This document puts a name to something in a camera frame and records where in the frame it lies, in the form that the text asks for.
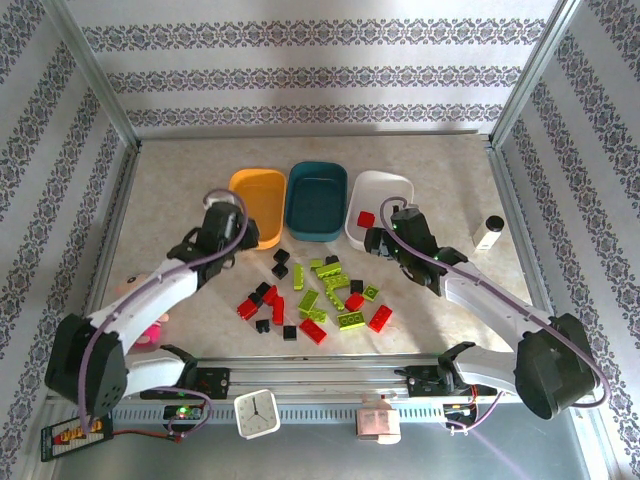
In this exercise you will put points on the black lego brick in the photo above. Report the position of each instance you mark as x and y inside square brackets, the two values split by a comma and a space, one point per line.
[331, 259]
[262, 325]
[289, 332]
[281, 256]
[356, 286]
[263, 288]
[279, 270]
[255, 299]

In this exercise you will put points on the small green lego brick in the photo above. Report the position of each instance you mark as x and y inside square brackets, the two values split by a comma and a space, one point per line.
[316, 263]
[370, 292]

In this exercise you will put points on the long green lego brick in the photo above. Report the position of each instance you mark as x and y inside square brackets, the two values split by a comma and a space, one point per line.
[337, 281]
[331, 270]
[308, 301]
[353, 320]
[334, 298]

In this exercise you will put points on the narrow green lego brick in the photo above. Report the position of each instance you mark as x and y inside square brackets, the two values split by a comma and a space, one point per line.
[298, 277]

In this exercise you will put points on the long red lego brick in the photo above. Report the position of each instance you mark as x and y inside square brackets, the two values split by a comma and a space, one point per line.
[313, 331]
[380, 318]

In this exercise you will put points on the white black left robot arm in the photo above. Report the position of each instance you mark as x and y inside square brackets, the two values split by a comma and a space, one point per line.
[150, 295]

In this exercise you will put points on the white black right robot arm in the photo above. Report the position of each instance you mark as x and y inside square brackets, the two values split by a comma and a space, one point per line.
[490, 300]

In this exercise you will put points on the small red lego brick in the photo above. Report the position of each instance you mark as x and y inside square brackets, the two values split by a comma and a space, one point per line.
[366, 218]

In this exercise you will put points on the orange plastic container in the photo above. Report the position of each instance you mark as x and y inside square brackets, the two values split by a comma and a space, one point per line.
[265, 200]

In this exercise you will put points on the white plastic container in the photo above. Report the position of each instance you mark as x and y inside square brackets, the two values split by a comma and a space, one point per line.
[380, 192]

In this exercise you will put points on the teal plastic container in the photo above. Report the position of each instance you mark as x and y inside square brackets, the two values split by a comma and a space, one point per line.
[316, 205]

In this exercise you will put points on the white bottle with black cap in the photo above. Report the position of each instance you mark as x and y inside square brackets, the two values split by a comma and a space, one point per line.
[487, 234]

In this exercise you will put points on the plush doll with pink dress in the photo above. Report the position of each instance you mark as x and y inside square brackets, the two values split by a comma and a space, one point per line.
[130, 286]

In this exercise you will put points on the white square clock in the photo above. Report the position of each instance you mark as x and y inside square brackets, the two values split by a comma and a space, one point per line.
[256, 414]

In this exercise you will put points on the pink toy house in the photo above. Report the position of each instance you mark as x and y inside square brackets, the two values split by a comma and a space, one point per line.
[377, 422]

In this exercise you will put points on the slotted metal strip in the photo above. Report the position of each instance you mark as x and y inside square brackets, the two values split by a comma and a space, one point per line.
[310, 413]

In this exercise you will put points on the black controller board with LEDs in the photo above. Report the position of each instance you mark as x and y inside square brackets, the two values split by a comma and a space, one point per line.
[182, 413]

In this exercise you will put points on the metal side rail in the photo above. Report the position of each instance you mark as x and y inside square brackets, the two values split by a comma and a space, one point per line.
[511, 200]
[121, 200]

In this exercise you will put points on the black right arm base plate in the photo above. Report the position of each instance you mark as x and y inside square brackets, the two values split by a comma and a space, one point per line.
[425, 382]

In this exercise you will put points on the aluminium mounting rail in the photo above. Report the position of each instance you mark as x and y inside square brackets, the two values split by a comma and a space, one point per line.
[310, 375]

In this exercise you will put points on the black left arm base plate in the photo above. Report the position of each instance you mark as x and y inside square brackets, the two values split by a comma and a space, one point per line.
[215, 382]

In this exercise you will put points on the metal frame post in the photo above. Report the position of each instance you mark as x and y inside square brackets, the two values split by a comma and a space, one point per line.
[91, 70]
[534, 70]

